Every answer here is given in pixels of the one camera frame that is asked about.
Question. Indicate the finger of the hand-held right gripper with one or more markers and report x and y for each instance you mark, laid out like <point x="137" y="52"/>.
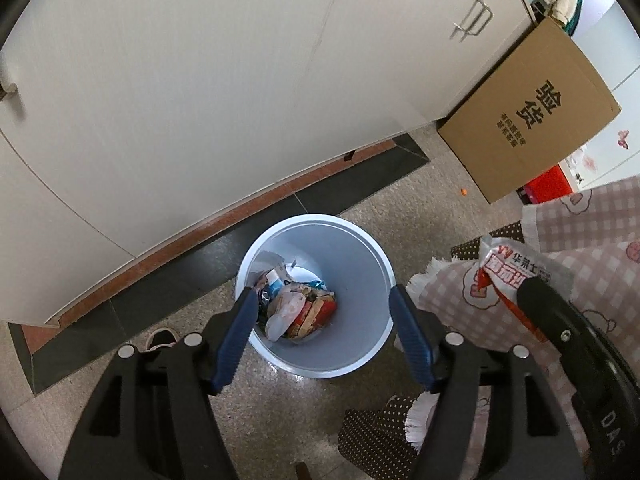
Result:
<point x="547" y="310"/>

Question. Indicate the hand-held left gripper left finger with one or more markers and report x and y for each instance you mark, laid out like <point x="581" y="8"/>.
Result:
<point x="235" y="340"/>

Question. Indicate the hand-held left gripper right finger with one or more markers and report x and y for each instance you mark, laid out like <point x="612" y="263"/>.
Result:
<point x="412" y="340"/>

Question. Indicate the white and red snack packet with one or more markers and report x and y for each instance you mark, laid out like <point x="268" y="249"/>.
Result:
<point x="520" y="270"/>

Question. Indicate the orange and white snack packet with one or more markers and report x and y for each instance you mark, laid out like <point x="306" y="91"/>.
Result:
<point x="282" y="312"/>

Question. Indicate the blue and white carton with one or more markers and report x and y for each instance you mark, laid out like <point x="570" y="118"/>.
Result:
<point x="272" y="280"/>

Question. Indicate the white trash bin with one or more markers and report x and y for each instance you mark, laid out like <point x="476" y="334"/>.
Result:
<point x="320" y="255"/>

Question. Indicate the shoe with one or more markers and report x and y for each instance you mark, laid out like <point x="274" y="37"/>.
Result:
<point x="160" y="337"/>

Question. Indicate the brown dotted cloth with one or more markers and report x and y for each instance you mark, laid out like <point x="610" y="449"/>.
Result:
<point x="380" y="425"/>

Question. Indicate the pink checked blanket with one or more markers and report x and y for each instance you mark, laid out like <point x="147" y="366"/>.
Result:
<point x="590" y="220"/>

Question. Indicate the red plastic container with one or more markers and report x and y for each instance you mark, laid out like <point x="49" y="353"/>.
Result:
<point x="550" y="182"/>

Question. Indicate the crumpled small white bag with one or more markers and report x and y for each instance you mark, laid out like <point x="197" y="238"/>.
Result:
<point x="575" y="165"/>

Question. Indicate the brown cardboard box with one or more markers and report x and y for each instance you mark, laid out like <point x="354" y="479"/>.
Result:
<point x="525" y="125"/>

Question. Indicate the white cabinet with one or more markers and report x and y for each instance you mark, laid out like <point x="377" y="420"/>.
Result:
<point x="200" y="85"/>

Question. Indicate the pink butterfly wall sticker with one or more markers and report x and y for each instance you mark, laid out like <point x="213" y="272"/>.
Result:
<point x="625" y="139"/>

